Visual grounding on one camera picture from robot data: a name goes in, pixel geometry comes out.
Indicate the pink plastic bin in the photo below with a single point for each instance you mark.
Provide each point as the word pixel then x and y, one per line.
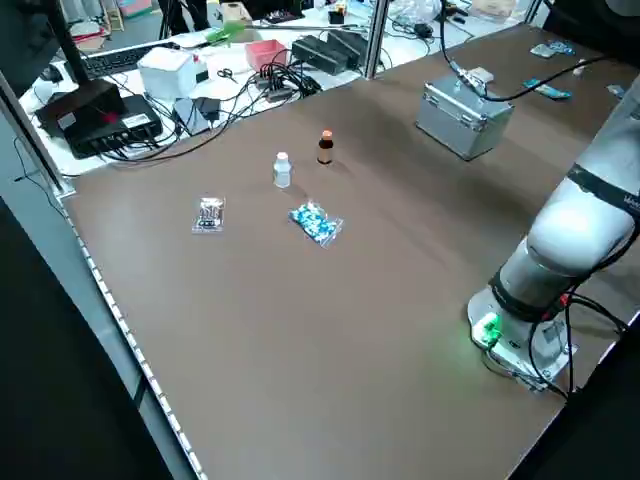
pixel 265 55

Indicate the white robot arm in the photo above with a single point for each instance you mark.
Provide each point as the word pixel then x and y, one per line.
pixel 575 225

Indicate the clear bottle white cap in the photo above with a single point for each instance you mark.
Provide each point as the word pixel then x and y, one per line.
pixel 282 171

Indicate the black monitor stand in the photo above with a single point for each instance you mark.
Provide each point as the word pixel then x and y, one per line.
pixel 82 102

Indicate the wooden stool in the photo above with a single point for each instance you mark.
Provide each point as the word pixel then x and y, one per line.
pixel 114 15

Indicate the blue white capsule bag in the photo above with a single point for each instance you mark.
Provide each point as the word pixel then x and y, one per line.
pixel 564 47
pixel 316 225

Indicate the black monitor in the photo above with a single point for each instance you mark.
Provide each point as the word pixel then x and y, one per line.
pixel 22 40

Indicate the white gauze packet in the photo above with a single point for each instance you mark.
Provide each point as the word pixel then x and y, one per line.
pixel 484 75

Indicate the black keyboard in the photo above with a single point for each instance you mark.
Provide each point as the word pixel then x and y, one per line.
pixel 117 60

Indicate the grey flat pouch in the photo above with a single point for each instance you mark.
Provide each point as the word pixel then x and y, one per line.
pixel 187 115

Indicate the blue cotton swab packet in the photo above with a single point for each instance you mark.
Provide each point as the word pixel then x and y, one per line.
pixel 547 90

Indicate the black usb hub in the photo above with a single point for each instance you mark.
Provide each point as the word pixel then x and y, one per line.
pixel 272 82

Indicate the aluminium frame post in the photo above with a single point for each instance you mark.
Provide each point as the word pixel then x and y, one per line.
pixel 375 37

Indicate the small white pill bottle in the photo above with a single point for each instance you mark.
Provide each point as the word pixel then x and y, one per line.
pixel 579 68

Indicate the black plug adapter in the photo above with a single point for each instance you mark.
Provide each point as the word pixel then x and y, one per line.
pixel 207 107

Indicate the white box device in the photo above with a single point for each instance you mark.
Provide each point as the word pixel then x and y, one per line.
pixel 167 72

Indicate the silver aluminium medical case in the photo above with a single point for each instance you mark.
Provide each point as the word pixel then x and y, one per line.
pixel 460 125

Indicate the clear packet of brown vials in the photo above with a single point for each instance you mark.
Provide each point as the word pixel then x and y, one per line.
pixel 209 215

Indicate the white blue soft packet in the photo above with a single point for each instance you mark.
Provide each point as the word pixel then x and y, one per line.
pixel 541 50

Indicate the brown bottle orange cap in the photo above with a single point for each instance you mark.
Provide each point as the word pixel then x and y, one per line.
pixel 325 147

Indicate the black tray box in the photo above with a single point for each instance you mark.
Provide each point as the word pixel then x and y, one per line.
pixel 352 45
pixel 320 52

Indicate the green plastic tool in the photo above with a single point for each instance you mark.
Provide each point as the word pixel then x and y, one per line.
pixel 225 32

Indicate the black flat network device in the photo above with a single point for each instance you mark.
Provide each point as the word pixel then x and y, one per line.
pixel 125 122

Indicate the aluminium corner post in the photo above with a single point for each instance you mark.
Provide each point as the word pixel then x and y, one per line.
pixel 30 130

